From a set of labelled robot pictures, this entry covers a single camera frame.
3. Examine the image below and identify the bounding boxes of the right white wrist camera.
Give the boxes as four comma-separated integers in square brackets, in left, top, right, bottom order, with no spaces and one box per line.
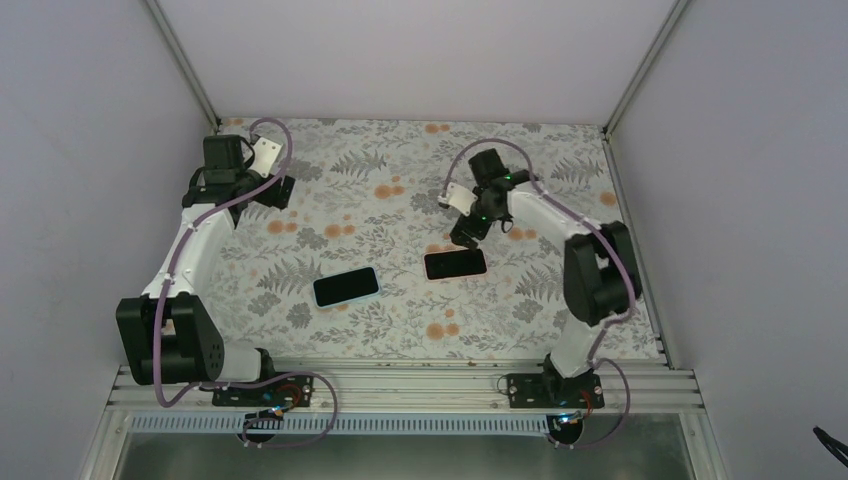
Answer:
[437,182,478,216]

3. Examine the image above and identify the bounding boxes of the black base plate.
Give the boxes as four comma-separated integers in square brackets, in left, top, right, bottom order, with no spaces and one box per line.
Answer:
[506,371,605,409]
[212,375,314,409]

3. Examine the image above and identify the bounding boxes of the white slotted cable duct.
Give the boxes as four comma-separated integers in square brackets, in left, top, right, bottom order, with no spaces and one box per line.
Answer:
[129,412,549,436]

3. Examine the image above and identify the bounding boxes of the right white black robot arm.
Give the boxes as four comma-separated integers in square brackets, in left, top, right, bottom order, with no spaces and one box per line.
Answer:
[437,149,641,407]

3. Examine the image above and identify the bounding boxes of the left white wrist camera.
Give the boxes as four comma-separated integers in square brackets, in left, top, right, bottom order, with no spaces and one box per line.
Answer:
[249,137,283,178]

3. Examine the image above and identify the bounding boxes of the floral patterned table mat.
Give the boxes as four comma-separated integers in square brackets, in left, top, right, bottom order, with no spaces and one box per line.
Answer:
[205,118,621,360]

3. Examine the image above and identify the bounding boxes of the pink phone case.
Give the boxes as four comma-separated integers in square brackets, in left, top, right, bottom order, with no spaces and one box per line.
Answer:
[423,249,488,281]

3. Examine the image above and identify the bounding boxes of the phone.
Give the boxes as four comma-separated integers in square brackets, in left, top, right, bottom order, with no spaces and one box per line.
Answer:
[313,267,381,309]

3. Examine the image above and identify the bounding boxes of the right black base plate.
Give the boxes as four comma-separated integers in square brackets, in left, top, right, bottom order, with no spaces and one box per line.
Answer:
[506,371,605,409]

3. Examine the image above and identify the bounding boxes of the black cable at corner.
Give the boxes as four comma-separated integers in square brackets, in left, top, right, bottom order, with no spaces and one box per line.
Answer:
[812,426,848,469]

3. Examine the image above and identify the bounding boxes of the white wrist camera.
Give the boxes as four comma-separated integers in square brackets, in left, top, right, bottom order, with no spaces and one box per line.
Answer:
[437,182,478,216]
[249,137,283,178]

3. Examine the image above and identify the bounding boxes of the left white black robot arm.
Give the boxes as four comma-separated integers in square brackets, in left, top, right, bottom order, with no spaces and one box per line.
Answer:
[116,135,294,405]

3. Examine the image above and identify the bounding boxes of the aluminium rail frame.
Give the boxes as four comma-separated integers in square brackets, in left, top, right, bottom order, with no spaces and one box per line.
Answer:
[82,358,726,479]

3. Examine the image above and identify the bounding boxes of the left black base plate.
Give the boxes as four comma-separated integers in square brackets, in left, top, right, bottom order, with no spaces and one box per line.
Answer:
[212,375,314,409]

